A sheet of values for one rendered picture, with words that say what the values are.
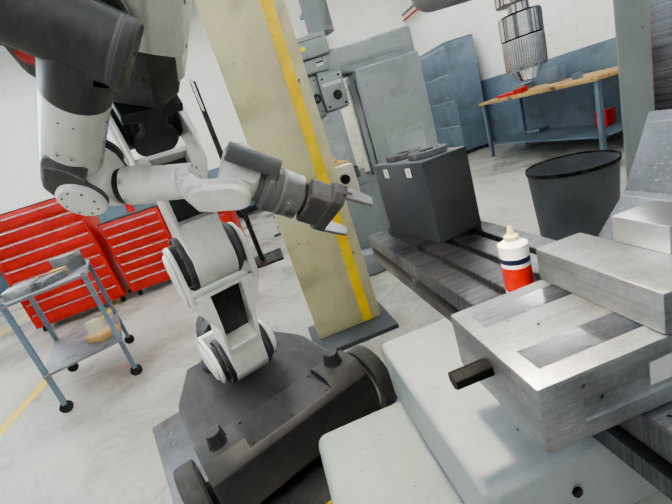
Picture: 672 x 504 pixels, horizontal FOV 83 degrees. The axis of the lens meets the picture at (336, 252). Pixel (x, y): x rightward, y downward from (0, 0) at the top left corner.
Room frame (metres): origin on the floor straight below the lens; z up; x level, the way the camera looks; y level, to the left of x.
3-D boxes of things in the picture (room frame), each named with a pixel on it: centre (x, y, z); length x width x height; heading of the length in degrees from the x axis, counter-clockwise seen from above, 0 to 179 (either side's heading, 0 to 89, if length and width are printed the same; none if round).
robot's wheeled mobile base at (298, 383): (1.07, 0.37, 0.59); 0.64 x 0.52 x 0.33; 29
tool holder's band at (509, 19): (0.49, -0.29, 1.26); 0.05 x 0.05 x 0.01
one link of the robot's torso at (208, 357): (1.09, 0.39, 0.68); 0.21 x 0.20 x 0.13; 29
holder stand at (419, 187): (0.92, -0.25, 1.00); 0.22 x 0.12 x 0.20; 18
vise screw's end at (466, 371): (0.32, -0.09, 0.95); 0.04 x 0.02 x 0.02; 96
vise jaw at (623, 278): (0.33, -0.26, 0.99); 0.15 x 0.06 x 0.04; 6
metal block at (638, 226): (0.34, -0.31, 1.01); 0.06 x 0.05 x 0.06; 6
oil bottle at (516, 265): (0.50, -0.24, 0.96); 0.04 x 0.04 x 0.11
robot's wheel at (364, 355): (0.98, 0.02, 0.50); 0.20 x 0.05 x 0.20; 29
